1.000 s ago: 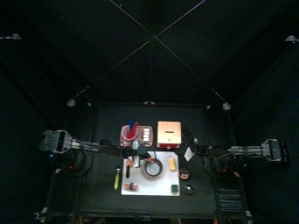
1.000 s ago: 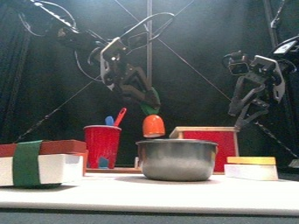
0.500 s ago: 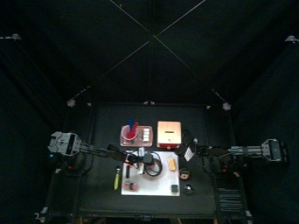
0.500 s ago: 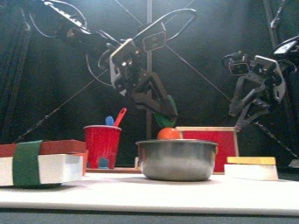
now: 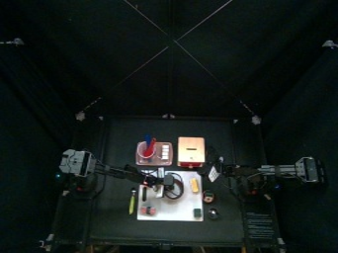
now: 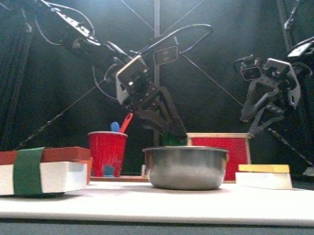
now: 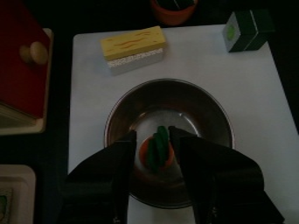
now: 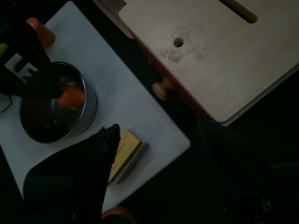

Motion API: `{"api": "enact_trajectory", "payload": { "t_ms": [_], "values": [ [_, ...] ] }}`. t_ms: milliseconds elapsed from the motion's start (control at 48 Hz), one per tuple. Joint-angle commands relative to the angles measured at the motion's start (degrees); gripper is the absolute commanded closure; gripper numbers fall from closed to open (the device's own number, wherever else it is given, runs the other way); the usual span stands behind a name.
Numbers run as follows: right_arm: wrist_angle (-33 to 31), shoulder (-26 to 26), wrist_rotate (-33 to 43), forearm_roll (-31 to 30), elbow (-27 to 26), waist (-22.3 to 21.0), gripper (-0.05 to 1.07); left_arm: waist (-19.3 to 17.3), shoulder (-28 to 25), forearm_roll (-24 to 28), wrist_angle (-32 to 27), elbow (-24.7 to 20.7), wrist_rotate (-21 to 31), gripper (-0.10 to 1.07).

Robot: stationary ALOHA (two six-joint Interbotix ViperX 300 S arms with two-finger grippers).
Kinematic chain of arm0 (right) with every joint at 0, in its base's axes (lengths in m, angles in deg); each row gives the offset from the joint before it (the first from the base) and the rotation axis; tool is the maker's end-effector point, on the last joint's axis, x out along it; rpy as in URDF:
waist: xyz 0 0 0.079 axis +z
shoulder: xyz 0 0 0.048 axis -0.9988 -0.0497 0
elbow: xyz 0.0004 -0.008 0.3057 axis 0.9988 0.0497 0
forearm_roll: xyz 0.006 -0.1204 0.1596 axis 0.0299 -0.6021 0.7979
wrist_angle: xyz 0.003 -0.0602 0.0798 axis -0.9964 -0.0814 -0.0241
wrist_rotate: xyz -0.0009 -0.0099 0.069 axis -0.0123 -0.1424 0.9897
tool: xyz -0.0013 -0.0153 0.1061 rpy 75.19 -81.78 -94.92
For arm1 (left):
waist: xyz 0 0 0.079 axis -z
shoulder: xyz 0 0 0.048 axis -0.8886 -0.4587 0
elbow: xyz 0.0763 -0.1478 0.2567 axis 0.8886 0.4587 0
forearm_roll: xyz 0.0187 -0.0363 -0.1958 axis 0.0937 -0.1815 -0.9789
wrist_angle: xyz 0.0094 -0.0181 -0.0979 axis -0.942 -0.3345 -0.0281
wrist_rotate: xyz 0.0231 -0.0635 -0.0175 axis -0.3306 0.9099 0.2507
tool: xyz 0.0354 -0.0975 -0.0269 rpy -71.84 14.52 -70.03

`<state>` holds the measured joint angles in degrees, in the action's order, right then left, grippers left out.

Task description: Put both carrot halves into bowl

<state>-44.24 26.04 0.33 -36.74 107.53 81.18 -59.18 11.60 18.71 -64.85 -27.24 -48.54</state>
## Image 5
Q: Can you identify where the white tag with black marks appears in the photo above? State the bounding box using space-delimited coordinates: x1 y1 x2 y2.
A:
208 164 221 184

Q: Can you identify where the yellow green pen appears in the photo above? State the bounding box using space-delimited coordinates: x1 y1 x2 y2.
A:
129 187 140 215

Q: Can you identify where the wooden box with red base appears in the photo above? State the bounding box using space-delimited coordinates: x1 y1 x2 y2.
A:
176 136 208 169

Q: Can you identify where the white text label sticker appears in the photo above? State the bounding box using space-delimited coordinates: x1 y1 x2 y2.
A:
246 211 277 244

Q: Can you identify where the pink cup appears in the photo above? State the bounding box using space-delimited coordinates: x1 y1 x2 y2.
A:
137 140 160 159

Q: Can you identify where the red utensil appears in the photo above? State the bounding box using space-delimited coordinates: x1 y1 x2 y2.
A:
145 137 160 158

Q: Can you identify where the thin white cord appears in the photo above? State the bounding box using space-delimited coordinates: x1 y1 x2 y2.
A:
177 0 234 41
174 42 258 117
81 45 170 114
122 0 172 38

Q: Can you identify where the white cutting board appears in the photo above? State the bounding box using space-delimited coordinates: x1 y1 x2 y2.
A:
137 169 205 222

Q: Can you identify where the yellow toy food piece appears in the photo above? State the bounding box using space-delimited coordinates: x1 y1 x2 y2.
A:
189 177 201 194

